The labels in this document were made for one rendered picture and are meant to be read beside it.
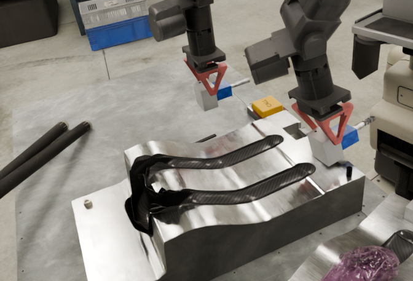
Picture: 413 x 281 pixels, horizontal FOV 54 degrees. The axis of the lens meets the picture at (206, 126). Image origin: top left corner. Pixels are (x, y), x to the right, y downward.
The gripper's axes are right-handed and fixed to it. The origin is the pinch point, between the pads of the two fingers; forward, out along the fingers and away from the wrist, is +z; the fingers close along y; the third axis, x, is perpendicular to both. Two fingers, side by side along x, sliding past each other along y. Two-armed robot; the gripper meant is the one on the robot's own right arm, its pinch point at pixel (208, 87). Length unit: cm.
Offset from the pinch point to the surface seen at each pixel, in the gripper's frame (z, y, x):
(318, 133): 0.4, 27.6, 10.1
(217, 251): 8.5, 36.0, -15.2
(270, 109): 11.6, 0.5, 15.5
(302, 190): 6.3, 33.3, 2.7
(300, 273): 5.8, 47.4, -7.1
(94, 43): 90, -294, -1
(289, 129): 7.2, 15.7, 11.4
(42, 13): 72, -368, -36
